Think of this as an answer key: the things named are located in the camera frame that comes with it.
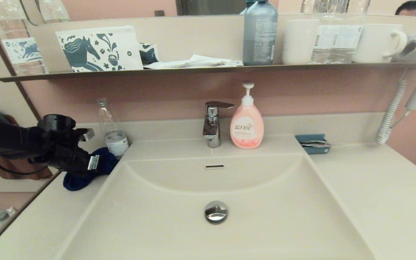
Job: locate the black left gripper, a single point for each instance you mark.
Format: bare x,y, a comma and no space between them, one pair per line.
72,155

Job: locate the dark blue cloth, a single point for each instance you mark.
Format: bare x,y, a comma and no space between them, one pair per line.
76,182

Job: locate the small clear plastic water bottle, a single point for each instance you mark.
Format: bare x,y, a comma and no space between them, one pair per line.
116,141

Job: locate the chrome sink faucet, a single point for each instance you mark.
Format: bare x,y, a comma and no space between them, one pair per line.
212,130

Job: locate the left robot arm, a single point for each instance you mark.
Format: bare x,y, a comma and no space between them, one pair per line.
5,139

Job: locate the chrome sink drain stopper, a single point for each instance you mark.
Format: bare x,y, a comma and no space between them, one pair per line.
216,213

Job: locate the beige wash basin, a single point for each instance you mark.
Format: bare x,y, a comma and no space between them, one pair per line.
284,216

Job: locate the clear bottle with grey cap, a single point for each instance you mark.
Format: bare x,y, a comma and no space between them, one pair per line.
2,219

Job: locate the large horse print pouch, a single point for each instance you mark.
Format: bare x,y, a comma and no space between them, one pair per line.
89,50

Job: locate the small blue print pouch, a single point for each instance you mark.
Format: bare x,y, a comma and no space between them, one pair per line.
148,53

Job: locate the white paper packets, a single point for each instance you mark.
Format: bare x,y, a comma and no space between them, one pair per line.
197,61

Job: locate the pink pump soap bottle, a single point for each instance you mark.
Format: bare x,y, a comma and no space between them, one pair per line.
247,127

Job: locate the grey plastic bottle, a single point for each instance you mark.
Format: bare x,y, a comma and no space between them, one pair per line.
259,36

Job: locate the blue small package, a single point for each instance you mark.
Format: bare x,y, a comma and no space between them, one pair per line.
316,151

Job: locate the silver wrapped amenity packet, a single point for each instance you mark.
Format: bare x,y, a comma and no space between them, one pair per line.
316,143

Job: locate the clear water bottle white label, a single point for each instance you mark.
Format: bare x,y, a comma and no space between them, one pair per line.
337,40

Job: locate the person's head with dark hair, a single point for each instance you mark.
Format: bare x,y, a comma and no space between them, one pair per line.
409,8

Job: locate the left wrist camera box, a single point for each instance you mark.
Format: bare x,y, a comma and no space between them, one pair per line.
87,135

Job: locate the dark metal wall shelf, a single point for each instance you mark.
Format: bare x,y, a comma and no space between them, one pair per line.
193,69

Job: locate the wall mirror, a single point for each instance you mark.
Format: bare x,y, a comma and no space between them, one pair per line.
121,7

